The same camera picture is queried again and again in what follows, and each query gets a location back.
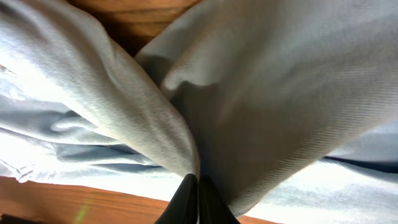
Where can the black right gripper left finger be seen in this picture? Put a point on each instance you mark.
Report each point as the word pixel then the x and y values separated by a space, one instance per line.
pixel 182 209

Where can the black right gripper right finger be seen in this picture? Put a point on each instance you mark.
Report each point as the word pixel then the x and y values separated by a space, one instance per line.
pixel 212 208

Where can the light blue printed t-shirt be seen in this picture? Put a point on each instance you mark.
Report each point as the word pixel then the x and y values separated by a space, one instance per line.
pixel 289 106

